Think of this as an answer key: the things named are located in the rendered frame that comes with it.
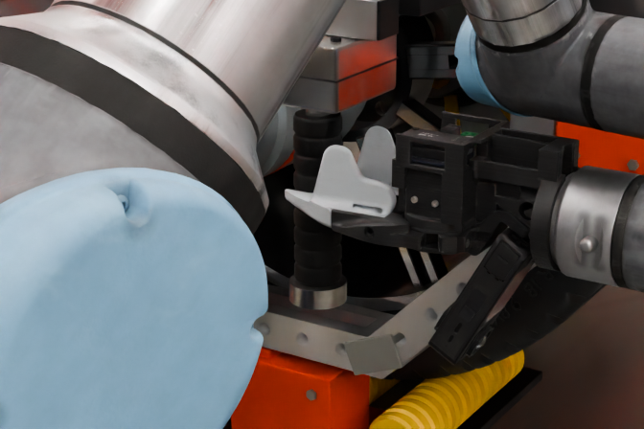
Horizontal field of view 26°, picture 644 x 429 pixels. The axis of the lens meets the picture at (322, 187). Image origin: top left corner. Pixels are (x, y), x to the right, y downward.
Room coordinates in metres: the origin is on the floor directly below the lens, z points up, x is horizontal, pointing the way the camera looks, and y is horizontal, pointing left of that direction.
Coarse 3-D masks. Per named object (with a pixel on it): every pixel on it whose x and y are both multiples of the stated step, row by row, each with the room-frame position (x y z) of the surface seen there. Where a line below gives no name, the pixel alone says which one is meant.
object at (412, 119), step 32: (416, 32) 1.32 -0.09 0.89; (416, 64) 1.29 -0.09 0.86; (448, 64) 1.27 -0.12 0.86; (384, 96) 1.36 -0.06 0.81; (416, 96) 1.31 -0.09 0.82; (352, 128) 1.34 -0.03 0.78; (288, 224) 1.45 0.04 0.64; (288, 256) 1.39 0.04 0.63; (352, 256) 1.42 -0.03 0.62; (384, 256) 1.42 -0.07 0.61; (416, 256) 1.30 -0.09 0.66; (448, 256) 1.40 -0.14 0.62; (288, 288) 1.34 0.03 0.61; (352, 288) 1.33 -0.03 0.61; (384, 288) 1.32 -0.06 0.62; (416, 288) 1.29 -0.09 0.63
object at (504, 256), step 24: (504, 240) 0.88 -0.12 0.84; (528, 240) 0.88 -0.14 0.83; (480, 264) 0.88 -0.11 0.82; (504, 264) 0.87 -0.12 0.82; (528, 264) 0.89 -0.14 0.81; (480, 288) 0.88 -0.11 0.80; (504, 288) 0.88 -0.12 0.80; (456, 312) 0.89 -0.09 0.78; (480, 312) 0.88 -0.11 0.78; (432, 336) 0.91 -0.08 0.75; (456, 336) 0.89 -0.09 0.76; (480, 336) 0.90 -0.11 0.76; (456, 360) 0.90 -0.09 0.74
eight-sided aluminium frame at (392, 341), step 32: (512, 128) 1.12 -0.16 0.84; (544, 128) 1.11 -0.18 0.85; (480, 256) 1.14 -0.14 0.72; (448, 288) 1.15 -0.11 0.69; (256, 320) 1.26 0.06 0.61; (288, 320) 1.24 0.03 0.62; (320, 320) 1.24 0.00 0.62; (352, 320) 1.25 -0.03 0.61; (384, 320) 1.24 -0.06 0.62; (416, 320) 1.17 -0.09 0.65; (288, 352) 1.24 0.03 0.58; (320, 352) 1.22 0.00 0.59; (352, 352) 1.20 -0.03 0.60; (384, 352) 1.18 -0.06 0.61; (416, 352) 1.17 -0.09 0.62
